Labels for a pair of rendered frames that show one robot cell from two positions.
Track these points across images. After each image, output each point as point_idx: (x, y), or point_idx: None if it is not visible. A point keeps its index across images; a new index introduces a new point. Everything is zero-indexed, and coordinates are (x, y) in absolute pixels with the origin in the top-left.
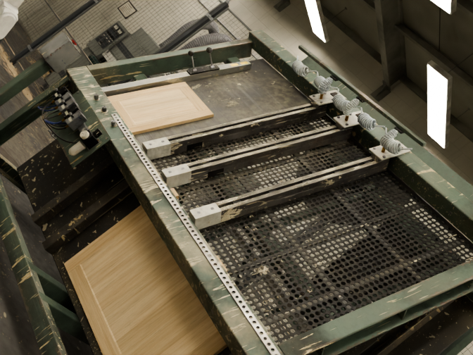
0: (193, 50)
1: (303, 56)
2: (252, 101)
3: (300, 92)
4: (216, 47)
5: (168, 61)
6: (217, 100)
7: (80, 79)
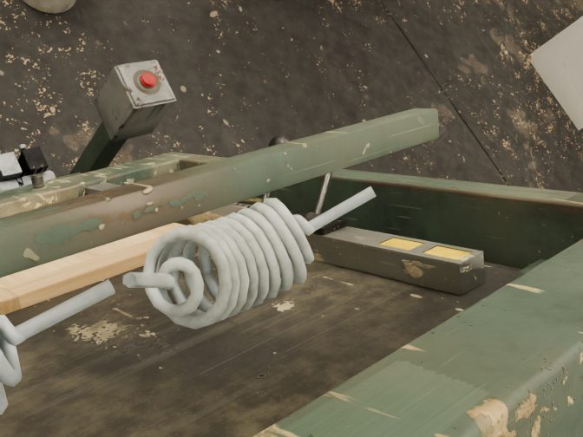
0: (412, 181)
1: None
2: (134, 366)
3: None
4: (491, 192)
5: (328, 194)
6: (116, 303)
7: (131, 164)
